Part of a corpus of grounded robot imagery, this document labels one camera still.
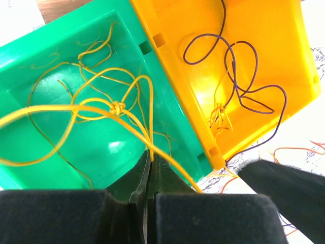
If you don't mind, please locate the wooden board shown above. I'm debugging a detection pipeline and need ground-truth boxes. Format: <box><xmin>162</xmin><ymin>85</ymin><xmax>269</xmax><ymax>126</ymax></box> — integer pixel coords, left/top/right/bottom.
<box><xmin>36</xmin><ymin>0</ymin><xmax>91</xmax><ymax>24</ymax></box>

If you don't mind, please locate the green plastic bin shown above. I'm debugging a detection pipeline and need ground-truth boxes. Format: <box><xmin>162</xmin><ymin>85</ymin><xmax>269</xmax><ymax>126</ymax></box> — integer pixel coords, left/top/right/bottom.
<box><xmin>1</xmin><ymin>1</ymin><xmax>212</xmax><ymax>190</ymax></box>

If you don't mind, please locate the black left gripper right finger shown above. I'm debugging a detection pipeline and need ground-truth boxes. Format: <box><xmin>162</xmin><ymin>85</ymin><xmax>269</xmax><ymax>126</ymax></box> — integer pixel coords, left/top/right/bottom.
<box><xmin>147</xmin><ymin>155</ymin><xmax>287</xmax><ymax>243</ymax></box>

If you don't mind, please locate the yellow plastic bin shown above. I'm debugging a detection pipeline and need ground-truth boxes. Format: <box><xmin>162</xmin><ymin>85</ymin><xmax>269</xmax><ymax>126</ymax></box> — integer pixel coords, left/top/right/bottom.
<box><xmin>132</xmin><ymin>1</ymin><xmax>320</xmax><ymax>169</ymax></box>

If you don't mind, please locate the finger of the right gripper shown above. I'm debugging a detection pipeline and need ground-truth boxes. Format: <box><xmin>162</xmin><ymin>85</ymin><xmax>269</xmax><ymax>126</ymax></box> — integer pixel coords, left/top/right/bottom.
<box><xmin>238</xmin><ymin>160</ymin><xmax>324</xmax><ymax>243</ymax></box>

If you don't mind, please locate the yellow cable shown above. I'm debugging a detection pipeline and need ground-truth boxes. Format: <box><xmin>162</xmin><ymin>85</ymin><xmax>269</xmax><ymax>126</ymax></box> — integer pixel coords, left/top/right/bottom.
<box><xmin>0</xmin><ymin>22</ymin><xmax>239</xmax><ymax>194</ymax></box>

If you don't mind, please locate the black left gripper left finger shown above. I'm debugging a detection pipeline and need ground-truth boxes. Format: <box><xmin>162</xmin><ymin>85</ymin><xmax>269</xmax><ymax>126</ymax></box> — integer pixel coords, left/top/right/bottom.
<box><xmin>1</xmin><ymin>151</ymin><xmax>151</xmax><ymax>243</ymax></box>

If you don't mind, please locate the orange cable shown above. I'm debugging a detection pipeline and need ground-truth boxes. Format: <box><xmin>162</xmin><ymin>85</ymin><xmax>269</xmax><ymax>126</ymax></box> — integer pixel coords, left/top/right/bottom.
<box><xmin>220</xmin><ymin>140</ymin><xmax>325</xmax><ymax>236</ymax></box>

